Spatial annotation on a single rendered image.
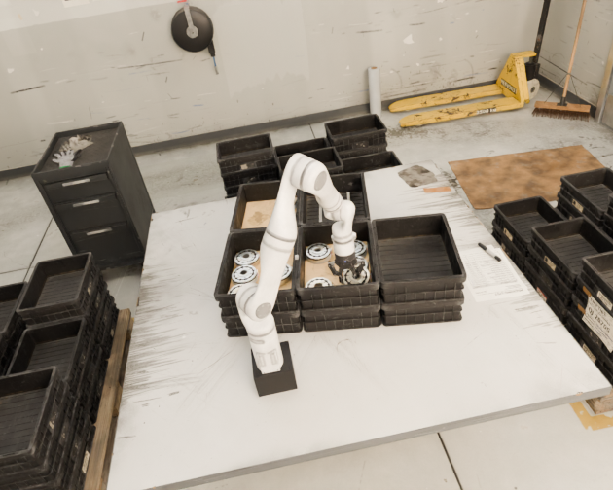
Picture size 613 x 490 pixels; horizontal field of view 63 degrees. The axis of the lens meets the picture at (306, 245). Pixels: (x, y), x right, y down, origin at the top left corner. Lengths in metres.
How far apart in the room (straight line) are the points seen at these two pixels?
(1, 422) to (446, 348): 1.78
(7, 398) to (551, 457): 2.32
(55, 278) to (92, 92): 2.55
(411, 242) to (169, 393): 1.10
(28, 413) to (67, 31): 3.53
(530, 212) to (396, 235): 1.39
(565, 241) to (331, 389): 1.66
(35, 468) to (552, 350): 1.90
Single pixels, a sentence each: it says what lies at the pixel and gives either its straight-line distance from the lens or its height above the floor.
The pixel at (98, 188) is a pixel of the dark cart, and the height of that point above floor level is 0.73.
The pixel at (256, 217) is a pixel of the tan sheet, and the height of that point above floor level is 0.83.
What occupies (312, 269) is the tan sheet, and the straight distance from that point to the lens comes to 2.01.
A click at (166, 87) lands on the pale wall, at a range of 5.12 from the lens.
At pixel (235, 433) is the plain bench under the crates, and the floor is 0.70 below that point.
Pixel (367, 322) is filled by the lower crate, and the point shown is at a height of 0.73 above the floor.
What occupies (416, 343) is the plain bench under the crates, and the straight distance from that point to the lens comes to 1.88.
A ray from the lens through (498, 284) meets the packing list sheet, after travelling 2.14.
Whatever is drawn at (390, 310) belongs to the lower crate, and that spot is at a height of 0.80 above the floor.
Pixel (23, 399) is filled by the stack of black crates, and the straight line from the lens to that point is 2.50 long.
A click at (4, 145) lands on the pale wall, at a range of 5.69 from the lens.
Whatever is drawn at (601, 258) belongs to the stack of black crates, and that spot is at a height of 0.58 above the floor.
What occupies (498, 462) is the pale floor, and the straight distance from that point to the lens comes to 2.47.
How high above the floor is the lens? 2.12
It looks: 37 degrees down
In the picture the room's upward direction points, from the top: 9 degrees counter-clockwise
